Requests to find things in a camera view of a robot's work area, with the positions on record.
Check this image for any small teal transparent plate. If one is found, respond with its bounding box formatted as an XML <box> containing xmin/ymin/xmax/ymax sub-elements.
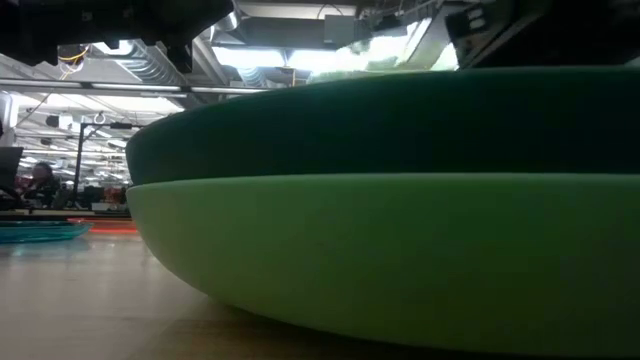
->
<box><xmin>0</xmin><ymin>220</ymin><xmax>95</xmax><ymax>245</ymax></box>

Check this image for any silver ceiling duct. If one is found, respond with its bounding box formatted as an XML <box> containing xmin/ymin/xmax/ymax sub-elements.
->
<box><xmin>119</xmin><ymin>38</ymin><xmax>189</xmax><ymax>87</ymax></box>

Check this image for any large light green plate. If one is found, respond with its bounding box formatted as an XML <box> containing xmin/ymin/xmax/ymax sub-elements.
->
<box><xmin>125</xmin><ymin>172</ymin><xmax>640</xmax><ymax>359</ymax></box>

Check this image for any large dark green plate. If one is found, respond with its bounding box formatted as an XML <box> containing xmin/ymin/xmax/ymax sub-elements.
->
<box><xmin>124</xmin><ymin>66</ymin><xmax>640</xmax><ymax>186</ymax></box>

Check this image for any black metal table frame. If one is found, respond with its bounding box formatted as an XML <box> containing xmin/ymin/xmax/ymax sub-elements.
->
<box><xmin>0</xmin><ymin>208</ymin><xmax>132</xmax><ymax>222</ymax></box>

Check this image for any person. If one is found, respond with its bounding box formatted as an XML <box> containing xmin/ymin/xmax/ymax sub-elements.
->
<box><xmin>19</xmin><ymin>160</ymin><xmax>64</xmax><ymax>210</ymax></box>

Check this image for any grey ceiling box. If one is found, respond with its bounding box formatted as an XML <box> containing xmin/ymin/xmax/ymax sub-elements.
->
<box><xmin>323</xmin><ymin>14</ymin><xmax>357</xmax><ymax>47</ymax></box>

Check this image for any ceiling light strip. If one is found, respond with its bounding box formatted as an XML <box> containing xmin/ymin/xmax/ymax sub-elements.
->
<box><xmin>0</xmin><ymin>78</ymin><xmax>269</xmax><ymax>97</ymax></box>

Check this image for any black computer monitor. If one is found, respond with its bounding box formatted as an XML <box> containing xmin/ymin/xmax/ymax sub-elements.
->
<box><xmin>0</xmin><ymin>145</ymin><xmax>25</xmax><ymax>190</ymax></box>

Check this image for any small orange transparent plate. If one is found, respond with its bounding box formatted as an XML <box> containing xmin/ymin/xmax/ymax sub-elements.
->
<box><xmin>66</xmin><ymin>216</ymin><xmax>139</xmax><ymax>235</ymax></box>

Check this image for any black pole stand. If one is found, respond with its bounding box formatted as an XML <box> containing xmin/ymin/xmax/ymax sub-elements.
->
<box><xmin>73</xmin><ymin>121</ymin><xmax>146</xmax><ymax>209</ymax></box>

